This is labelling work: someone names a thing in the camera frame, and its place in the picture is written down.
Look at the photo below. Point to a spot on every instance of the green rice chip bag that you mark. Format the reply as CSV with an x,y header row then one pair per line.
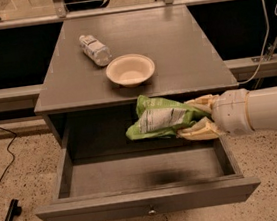
x,y
160,117

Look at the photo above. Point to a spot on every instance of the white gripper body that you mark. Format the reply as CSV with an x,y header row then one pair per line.
x,y
230,112

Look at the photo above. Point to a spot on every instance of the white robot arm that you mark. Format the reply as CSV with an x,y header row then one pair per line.
x,y
262,109

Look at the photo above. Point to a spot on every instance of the grey open top drawer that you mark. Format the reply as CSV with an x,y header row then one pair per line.
x,y
102,176

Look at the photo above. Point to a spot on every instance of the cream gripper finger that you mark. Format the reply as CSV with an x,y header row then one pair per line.
x,y
204,129
204,104

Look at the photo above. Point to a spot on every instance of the grey wooden cabinet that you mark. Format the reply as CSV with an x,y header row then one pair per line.
x,y
186,64

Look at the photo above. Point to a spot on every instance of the clear plastic water bottle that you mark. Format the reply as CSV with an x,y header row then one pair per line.
x,y
97,51

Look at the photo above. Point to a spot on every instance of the beige paper bowl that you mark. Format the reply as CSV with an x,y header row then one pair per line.
x,y
130,70

